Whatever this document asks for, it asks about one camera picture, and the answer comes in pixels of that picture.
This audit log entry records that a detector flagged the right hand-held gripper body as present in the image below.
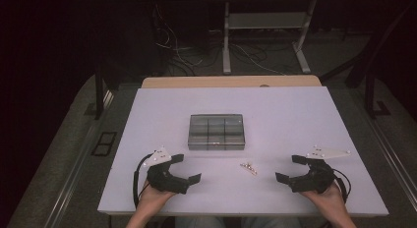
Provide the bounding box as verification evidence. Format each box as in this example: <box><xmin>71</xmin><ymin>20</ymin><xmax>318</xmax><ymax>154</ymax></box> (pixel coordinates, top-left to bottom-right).
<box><xmin>289</xmin><ymin>144</ymin><xmax>352</xmax><ymax>194</ymax></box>

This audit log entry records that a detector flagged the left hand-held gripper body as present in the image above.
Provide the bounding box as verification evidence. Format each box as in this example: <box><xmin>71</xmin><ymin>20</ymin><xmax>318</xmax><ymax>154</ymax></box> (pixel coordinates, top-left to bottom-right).
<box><xmin>141</xmin><ymin>145</ymin><xmax>190</xmax><ymax>195</ymax></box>

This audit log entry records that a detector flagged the clear plastic compartment box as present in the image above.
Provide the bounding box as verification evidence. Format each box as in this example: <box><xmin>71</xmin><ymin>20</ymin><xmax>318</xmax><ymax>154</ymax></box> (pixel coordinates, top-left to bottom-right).
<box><xmin>187</xmin><ymin>113</ymin><xmax>246</xmax><ymax>151</ymax></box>

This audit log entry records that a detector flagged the person's left hand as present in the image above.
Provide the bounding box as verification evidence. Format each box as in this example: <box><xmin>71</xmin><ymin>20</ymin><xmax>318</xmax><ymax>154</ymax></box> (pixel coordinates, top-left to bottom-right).
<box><xmin>135</xmin><ymin>181</ymin><xmax>177</xmax><ymax>221</ymax></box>

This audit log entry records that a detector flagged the person's right hand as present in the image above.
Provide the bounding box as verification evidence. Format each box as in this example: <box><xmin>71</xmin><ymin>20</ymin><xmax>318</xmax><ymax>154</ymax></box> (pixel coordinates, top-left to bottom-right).
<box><xmin>299</xmin><ymin>182</ymin><xmax>349</xmax><ymax>223</ymax></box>

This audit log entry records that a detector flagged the small pearl jewellery piece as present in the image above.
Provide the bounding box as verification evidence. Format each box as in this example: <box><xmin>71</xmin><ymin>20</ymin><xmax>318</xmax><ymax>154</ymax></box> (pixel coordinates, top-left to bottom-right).
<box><xmin>239</xmin><ymin>161</ymin><xmax>259</xmax><ymax>177</ymax></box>

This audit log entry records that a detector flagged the wooden table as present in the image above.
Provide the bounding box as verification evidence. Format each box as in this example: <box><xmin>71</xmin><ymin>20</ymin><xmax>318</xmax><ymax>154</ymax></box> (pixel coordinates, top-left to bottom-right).
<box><xmin>141</xmin><ymin>75</ymin><xmax>323</xmax><ymax>89</ymax></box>

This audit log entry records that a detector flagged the black metal stand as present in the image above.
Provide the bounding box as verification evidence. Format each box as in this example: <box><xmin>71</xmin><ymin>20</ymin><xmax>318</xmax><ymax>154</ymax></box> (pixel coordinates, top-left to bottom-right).
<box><xmin>319</xmin><ymin>1</ymin><xmax>417</xmax><ymax>120</ymax></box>
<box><xmin>93</xmin><ymin>66</ymin><xmax>108</xmax><ymax>121</ymax></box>

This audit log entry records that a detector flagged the grey metal stand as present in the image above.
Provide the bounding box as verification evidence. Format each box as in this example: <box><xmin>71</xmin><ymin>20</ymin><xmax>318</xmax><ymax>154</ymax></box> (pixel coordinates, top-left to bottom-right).
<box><xmin>221</xmin><ymin>0</ymin><xmax>318</xmax><ymax>75</ymax></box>

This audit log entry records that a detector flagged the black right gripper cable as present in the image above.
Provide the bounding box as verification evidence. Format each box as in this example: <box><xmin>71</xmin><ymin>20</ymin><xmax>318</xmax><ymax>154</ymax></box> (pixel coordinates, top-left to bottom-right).
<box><xmin>332</xmin><ymin>168</ymin><xmax>353</xmax><ymax>203</ymax></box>

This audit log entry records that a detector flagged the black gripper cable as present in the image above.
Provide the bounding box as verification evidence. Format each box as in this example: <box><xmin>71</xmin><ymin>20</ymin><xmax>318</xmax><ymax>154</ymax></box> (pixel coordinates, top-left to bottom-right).
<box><xmin>332</xmin><ymin>168</ymin><xmax>353</xmax><ymax>203</ymax></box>
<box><xmin>132</xmin><ymin>153</ymin><xmax>155</xmax><ymax>209</ymax></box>

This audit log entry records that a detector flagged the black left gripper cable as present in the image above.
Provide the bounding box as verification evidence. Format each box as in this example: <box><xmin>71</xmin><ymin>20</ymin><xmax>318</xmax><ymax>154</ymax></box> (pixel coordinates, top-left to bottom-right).
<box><xmin>132</xmin><ymin>153</ymin><xmax>155</xmax><ymax>209</ymax></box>

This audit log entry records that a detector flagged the black floor socket frame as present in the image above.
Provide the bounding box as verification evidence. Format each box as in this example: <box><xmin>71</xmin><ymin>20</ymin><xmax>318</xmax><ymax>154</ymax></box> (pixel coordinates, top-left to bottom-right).
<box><xmin>90</xmin><ymin>131</ymin><xmax>118</xmax><ymax>157</ymax></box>

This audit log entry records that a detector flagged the metal floor rail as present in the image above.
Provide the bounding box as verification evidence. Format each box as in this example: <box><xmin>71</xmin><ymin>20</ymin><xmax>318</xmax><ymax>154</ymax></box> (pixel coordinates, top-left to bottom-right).
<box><xmin>366</xmin><ymin>116</ymin><xmax>417</xmax><ymax>203</ymax></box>
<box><xmin>43</xmin><ymin>89</ymin><xmax>115</xmax><ymax>228</ymax></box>

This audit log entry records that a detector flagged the white cable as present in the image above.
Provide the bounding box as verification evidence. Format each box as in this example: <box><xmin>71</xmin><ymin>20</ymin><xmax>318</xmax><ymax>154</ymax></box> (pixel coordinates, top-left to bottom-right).
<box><xmin>233</xmin><ymin>43</ymin><xmax>285</xmax><ymax>76</ymax></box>
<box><xmin>152</xmin><ymin>4</ymin><xmax>205</xmax><ymax>67</ymax></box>

